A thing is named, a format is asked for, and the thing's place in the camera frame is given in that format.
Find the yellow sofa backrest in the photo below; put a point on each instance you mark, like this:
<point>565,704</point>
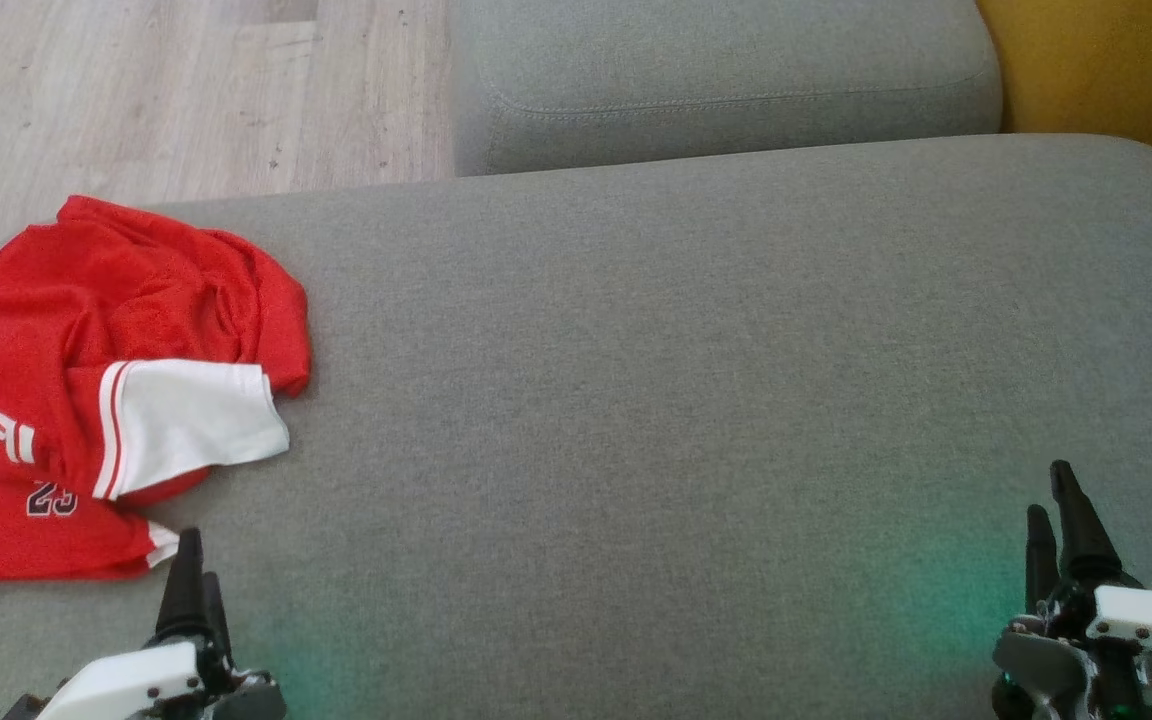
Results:
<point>1116,70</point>

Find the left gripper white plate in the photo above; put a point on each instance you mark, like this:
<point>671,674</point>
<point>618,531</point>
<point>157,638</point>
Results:
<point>126,685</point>

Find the red shirt with white sleeves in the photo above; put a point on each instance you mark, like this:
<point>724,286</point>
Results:
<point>86,300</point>

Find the red shorts with number print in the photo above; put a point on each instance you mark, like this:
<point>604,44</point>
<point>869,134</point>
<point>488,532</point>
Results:
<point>16,540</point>

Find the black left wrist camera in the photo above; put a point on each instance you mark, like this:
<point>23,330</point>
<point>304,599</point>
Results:
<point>26,708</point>

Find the small grey sofa seat cushion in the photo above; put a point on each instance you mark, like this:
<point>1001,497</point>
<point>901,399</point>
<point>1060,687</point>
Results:
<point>716,80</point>

